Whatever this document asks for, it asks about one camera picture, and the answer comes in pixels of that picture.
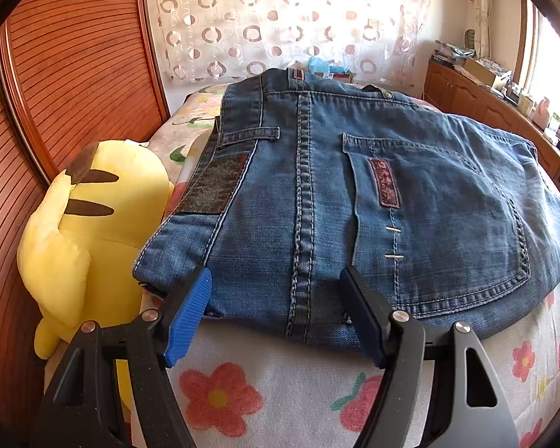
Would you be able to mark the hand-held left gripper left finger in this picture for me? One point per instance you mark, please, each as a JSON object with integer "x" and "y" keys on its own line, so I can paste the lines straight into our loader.
{"x": 189, "y": 313}

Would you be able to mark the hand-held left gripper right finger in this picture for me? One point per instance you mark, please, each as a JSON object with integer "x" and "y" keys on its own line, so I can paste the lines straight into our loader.
{"x": 365, "y": 319}

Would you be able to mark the blue denim pants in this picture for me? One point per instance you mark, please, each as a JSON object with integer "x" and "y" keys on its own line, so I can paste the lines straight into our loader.
{"x": 308, "y": 172}

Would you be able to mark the floral printed blanket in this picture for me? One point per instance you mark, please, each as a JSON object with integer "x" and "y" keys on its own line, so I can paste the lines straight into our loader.
{"x": 284, "y": 382}

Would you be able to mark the yellow plush toy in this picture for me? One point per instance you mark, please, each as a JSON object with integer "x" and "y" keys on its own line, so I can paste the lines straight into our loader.
{"x": 88, "y": 252}

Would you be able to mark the wooden side cabinet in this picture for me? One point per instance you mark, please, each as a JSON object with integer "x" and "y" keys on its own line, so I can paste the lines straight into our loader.
{"x": 466, "y": 98}

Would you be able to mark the blue plastic bag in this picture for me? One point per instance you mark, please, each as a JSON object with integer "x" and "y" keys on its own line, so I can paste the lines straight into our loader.
{"x": 319, "y": 64}

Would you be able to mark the cardboard box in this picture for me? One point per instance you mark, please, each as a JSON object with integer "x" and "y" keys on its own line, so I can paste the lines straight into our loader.
{"x": 487, "y": 72}

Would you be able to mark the pink and white dispenser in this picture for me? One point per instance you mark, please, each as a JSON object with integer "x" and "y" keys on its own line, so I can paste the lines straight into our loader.
{"x": 542, "y": 108}

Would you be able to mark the wooden slatted wardrobe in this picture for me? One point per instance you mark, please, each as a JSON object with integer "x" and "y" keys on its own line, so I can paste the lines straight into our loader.
{"x": 74, "y": 56}

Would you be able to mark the sheer circle-patterned curtain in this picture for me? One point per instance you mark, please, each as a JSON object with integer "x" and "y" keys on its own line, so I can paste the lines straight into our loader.
{"x": 261, "y": 9}

